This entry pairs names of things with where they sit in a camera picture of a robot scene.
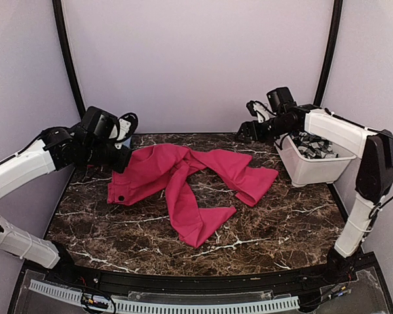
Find black white patterned garment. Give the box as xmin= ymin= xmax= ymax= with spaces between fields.
xmin=290 ymin=132 xmax=339 ymax=159

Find left black corner post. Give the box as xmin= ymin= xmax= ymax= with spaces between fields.
xmin=52 ymin=0 xmax=86 ymax=118

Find pink trousers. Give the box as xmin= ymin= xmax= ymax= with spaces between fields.
xmin=106 ymin=143 xmax=280 ymax=249

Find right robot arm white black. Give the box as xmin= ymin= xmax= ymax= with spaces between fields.
xmin=236 ymin=87 xmax=393 ymax=284

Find black corner post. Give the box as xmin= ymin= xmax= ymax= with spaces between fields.
xmin=52 ymin=0 xmax=86 ymax=118
xmin=313 ymin=0 xmax=343 ymax=107

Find black front rail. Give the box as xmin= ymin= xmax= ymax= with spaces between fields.
xmin=40 ymin=265 xmax=332 ymax=295

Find white slotted cable duct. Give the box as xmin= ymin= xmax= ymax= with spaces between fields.
xmin=29 ymin=279 xmax=299 ymax=313

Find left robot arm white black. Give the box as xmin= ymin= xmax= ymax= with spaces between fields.
xmin=0 ymin=107 xmax=138 ymax=285

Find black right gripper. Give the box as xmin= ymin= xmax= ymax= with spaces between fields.
xmin=234 ymin=114 xmax=294 ymax=143

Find right black corner post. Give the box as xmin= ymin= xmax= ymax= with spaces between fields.
xmin=313 ymin=0 xmax=343 ymax=107

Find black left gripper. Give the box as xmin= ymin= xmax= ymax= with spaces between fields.
xmin=82 ymin=140 xmax=133 ymax=173

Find white plastic laundry bin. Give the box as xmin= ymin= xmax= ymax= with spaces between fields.
xmin=274 ymin=131 xmax=356 ymax=187

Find folded light blue shirt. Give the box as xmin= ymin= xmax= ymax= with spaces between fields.
xmin=122 ymin=137 xmax=132 ymax=149

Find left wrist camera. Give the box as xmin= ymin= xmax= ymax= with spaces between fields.
xmin=109 ymin=113 xmax=138 ymax=149

